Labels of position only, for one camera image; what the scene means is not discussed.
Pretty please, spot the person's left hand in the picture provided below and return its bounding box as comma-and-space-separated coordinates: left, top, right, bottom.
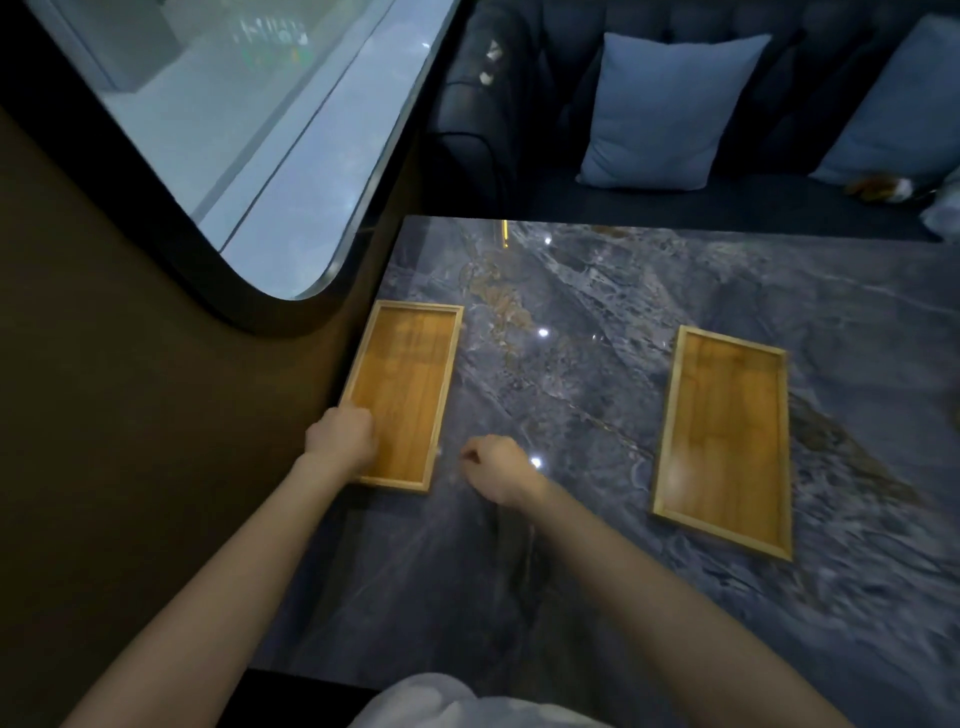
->
303, 407, 380, 479

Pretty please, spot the person's right hand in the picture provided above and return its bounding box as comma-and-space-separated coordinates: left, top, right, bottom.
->
458, 434, 554, 510

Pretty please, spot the wooden rectangular tray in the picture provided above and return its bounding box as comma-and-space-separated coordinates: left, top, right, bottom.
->
650, 324, 795, 563
337, 299, 465, 495

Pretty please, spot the person's right forearm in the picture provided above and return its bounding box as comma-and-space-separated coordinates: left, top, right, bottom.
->
491, 477, 858, 728

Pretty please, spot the person's left forearm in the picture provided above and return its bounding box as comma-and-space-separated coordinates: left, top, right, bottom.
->
60, 450, 358, 728

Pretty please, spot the person's white garment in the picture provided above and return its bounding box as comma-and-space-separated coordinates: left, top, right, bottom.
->
348, 672, 616, 728

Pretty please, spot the dark-framed glass window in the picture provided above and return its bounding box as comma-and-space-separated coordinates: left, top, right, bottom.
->
0, 0, 481, 336

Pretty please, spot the light blue cushion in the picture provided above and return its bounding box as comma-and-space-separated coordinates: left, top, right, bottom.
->
810, 13, 960, 189
576, 31, 774, 192

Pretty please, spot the brown and white plush toy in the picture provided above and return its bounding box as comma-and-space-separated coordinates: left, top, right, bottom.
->
843, 174, 918, 205

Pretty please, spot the dark blue tufted sofa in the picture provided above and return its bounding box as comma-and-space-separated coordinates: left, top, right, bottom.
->
423, 0, 960, 243

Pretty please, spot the white cloth item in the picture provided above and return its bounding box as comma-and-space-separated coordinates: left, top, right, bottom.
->
918, 168, 960, 243

